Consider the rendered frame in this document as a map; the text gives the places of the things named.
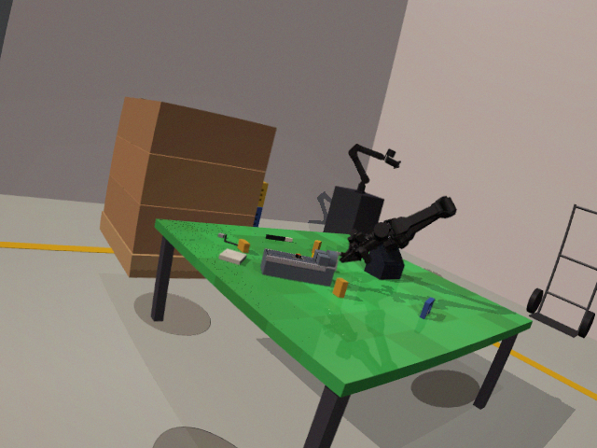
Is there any beige flat rectangular block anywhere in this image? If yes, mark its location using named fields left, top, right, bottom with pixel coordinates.
left=219, top=249, right=247, bottom=265

